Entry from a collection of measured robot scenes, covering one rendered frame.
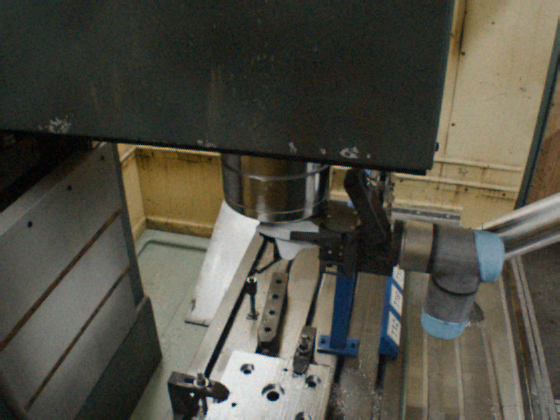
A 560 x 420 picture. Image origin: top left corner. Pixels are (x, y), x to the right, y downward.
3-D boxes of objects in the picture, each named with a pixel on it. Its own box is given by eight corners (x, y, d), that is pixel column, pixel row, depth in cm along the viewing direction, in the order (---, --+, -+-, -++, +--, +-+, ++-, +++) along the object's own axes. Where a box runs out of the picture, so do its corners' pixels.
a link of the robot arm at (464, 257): (494, 299, 71) (510, 253, 67) (422, 288, 73) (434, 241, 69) (489, 266, 78) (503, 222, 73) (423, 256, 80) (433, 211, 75)
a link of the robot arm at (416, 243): (433, 242, 69) (432, 211, 76) (401, 237, 70) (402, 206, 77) (423, 283, 73) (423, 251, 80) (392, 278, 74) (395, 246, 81)
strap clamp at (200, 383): (233, 414, 107) (229, 370, 100) (229, 426, 105) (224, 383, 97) (178, 401, 110) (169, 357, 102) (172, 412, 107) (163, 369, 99)
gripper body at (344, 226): (313, 273, 77) (393, 285, 75) (317, 225, 72) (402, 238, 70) (321, 244, 83) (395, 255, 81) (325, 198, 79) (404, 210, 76)
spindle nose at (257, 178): (246, 163, 85) (244, 94, 78) (342, 178, 80) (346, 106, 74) (203, 212, 72) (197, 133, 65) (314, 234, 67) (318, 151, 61)
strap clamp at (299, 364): (314, 358, 122) (317, 314, 114) (303, 400, 111) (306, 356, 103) (301, 356, 122) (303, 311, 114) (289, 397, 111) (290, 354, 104)
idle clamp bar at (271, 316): (289, 290, 143) (290, 273, 139) (275, 361, 121) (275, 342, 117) (272, 289, 143) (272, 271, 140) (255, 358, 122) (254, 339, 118)
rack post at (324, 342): (358, 341, 126) (371, 247, 111) (356, 357, 122) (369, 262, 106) (319, 335, 128) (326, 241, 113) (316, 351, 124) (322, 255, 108)
